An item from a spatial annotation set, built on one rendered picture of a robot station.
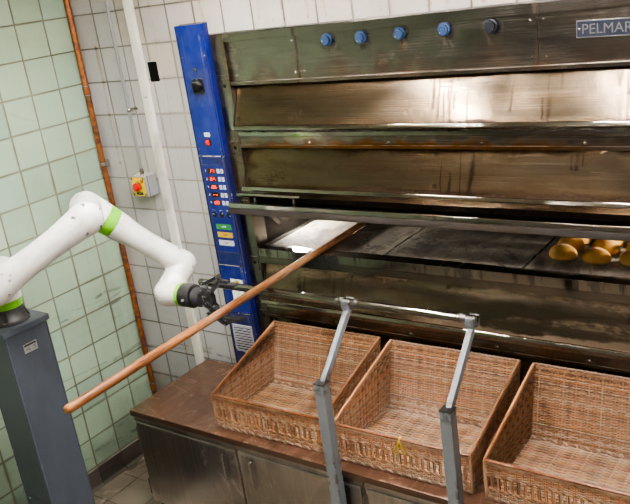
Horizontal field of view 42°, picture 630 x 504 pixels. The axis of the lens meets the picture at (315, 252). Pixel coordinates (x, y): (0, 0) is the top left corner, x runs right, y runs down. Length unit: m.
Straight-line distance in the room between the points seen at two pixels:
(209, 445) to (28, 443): 0.71
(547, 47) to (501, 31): 0.16
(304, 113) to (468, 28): 0.75
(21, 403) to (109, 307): 1.06
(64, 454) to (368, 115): 1.78
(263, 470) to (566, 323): 1.30
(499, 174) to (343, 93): 0.68
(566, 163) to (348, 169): 0.85
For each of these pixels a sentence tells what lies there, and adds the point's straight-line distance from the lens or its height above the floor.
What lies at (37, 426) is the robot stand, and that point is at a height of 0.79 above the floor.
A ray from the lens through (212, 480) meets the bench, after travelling 3.58.
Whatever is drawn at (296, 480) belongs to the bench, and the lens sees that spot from 3.23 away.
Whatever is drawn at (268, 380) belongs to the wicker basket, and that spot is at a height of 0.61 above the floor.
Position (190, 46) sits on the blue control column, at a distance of 3.49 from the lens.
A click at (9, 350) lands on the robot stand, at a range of 3.21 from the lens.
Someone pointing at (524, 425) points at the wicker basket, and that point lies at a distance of 3.05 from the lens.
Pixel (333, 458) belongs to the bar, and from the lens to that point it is 2.96.
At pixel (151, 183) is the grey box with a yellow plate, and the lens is 3.85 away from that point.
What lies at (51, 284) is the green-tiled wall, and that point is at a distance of 3.97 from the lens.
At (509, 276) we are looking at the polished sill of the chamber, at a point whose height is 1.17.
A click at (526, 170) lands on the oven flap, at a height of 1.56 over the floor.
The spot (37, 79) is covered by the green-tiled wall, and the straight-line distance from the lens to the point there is 3.91.
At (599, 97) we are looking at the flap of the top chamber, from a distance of 2.70.
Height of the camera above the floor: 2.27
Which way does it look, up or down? 19 degrees down
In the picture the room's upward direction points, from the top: 8 degrees counter-clockwise
